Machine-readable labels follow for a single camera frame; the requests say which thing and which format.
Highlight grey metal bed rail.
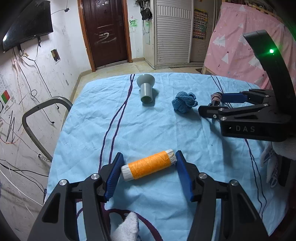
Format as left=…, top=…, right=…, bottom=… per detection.
left=22, top=96, right=72, bottom=162

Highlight eye test wall chart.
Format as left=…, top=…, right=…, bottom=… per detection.
left=0, top=76, right=15, bottom=115

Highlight blue knitted ball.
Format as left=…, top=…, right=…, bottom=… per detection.
left=171, top=91, right=198, bottom=113

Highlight wall mounted black television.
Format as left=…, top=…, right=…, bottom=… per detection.
left=2, top=1, right=53, bottom=52

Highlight left white knit glove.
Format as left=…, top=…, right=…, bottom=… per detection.
left=110, top=212, right=139, bottom=241

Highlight colourful wall poster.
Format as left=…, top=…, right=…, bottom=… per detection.
left=193, top=9, right=208, bottom=40

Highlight light blue bed sheet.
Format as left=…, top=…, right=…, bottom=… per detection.
left=48, top=73, right=288, bottom=240

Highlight right white knit glove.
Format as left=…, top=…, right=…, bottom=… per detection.
left=260, top=138, right=295, bottom=188

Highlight pink tree pattern curtain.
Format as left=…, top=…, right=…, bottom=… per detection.
left=204, top=3, right=295, bottom=89

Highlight orange thread spool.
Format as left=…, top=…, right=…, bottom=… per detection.
left=121, top=149, right=177, bottom=182

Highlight black bags on hook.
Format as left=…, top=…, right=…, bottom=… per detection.
left=135, top=0, right=152, bottom=21

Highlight dark brown wooden door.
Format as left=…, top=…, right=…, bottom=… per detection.
left=78, top=1, right=132, bottom=72

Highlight white louvered wardrobe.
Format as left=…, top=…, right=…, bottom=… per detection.
left=142, top=0, right=222, bottom=69

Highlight grey plastic funnel cup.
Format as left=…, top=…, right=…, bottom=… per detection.
left=137, top=74, right=155, bottom=104

